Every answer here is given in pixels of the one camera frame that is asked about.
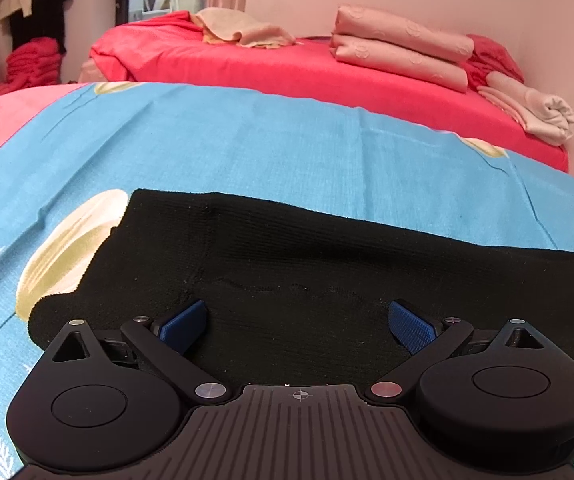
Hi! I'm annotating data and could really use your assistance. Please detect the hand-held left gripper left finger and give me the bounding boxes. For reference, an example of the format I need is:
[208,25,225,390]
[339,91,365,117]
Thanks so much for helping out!
[42,300,232,405]

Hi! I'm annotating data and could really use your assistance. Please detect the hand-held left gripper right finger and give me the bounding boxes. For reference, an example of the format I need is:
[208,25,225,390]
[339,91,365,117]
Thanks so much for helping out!
[364,300,552,404]

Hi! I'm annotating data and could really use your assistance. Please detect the black knit pants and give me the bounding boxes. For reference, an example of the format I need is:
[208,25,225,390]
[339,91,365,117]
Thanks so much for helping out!
[26,189,574,392]

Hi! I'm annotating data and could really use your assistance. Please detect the blue printed bedsheet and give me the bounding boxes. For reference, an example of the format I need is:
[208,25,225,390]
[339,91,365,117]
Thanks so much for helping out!
[0,81,574,480]

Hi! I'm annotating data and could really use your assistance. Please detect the rolled cream and pink towel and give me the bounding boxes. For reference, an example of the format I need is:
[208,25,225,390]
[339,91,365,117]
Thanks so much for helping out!
[477,71,574,147]

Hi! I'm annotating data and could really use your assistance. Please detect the red bedsheet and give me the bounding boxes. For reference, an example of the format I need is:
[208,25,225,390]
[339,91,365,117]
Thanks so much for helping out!
[78,10,570,174]

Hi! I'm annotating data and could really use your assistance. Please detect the crumpled red cloth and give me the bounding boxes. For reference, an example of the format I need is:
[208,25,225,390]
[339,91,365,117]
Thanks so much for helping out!
[467,34,525,92]

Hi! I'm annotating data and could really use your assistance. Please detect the stack of red clothes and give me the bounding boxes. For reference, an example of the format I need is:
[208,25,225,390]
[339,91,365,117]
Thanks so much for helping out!
[6,36,62,89]

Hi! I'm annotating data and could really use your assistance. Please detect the beige crumpled cloth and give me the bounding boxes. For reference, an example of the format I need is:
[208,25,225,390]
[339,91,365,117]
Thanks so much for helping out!
[190,7,298,52]

